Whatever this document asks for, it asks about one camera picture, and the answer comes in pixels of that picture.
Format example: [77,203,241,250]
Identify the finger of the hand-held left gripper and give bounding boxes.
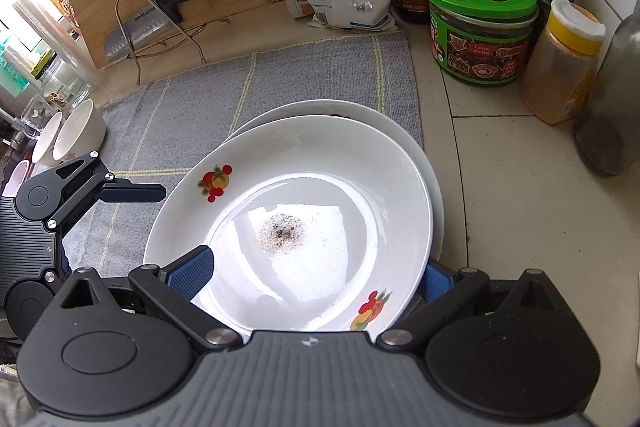
[46,151,167,233]

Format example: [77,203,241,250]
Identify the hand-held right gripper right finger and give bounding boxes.
[376,262,557,354]

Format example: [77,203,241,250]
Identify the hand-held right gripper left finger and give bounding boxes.
[59,245,246,354]

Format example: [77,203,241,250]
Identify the white pink flower bowl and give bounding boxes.
[31,109,65,166]
[52,99,108,168]

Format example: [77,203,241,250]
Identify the white fruit print plate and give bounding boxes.
[225,99,446,268]
[142,116,434,335]

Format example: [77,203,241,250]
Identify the clear glass cup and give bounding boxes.
[20,94,53,140]

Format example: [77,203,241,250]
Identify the glass jar with lid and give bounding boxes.
[32,52,93,108]

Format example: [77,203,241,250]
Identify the tall stack of clear cups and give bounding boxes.
[12,0,103,100]

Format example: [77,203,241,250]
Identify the grey checked table cloth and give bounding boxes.
[65,31,425,280]

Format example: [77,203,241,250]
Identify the yellow lidded spice jar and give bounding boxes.
[521,0,607,125]

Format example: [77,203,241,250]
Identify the dark glass bottle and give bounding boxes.
[573,0,640,178]

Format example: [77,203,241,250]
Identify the green lidded sauce jar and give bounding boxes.
[422,0,540,84]

